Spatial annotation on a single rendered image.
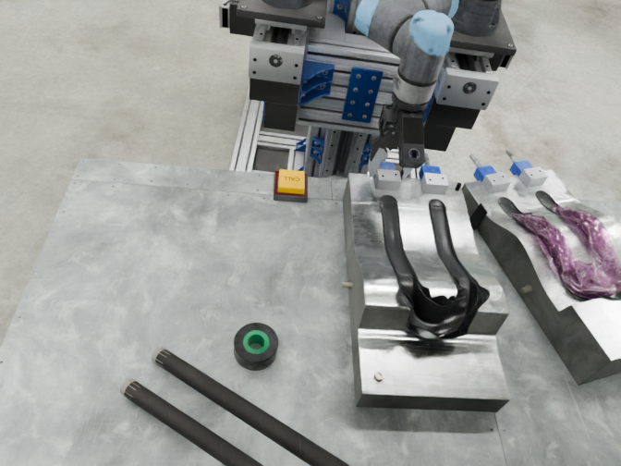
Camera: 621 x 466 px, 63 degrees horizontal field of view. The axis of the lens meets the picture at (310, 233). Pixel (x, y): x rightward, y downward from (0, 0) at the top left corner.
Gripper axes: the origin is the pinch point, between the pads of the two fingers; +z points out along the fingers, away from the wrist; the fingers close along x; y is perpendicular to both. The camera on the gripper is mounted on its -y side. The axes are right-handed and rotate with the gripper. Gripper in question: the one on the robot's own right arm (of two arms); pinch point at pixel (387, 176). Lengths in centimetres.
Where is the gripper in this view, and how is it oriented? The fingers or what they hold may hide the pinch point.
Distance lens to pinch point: 113.8
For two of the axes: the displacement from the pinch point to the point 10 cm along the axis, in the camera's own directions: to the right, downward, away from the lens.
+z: -1.2, 6.3, 7.7
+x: -9.9, -0.7, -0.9
